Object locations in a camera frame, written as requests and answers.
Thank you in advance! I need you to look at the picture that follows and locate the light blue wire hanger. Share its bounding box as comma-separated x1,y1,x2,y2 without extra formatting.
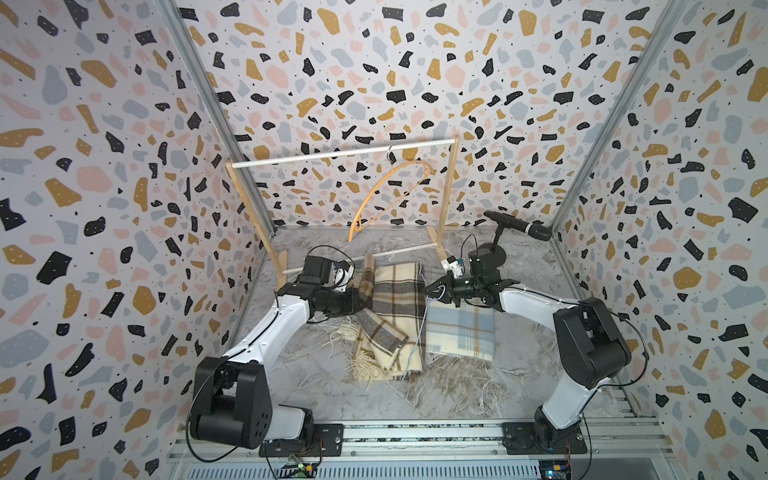
399,302,431,382

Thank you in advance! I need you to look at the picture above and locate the brown plaid fringed scarf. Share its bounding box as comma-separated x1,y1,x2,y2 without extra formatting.
347,253,427,384

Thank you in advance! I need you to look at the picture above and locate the wooden clothes hanger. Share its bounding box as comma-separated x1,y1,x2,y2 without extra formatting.
347,146,434,243

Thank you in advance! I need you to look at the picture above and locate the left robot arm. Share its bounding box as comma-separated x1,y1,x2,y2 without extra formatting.
186,255,363,452

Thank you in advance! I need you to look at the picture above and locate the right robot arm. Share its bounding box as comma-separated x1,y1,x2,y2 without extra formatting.
425,244,631,455

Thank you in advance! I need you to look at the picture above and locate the blue plaid fringed scarf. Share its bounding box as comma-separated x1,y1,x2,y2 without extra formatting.
425,301,495,362

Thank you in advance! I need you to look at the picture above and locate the black microphone on stand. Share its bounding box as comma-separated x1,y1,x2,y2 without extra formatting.
483,210,552,251

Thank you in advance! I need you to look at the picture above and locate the wooden clothes rack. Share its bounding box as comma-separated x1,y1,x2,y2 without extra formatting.
225,136,461,285

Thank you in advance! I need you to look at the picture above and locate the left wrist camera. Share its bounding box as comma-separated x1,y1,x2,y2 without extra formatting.
332,261,355,292

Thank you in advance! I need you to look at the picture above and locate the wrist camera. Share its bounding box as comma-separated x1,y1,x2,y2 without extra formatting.
332,261,355,292
441,255,465,278

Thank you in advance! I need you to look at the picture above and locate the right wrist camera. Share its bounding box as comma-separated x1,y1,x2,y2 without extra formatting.
441,255,465,278

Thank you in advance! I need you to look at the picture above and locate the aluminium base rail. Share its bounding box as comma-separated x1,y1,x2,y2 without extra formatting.
168,418,685,479

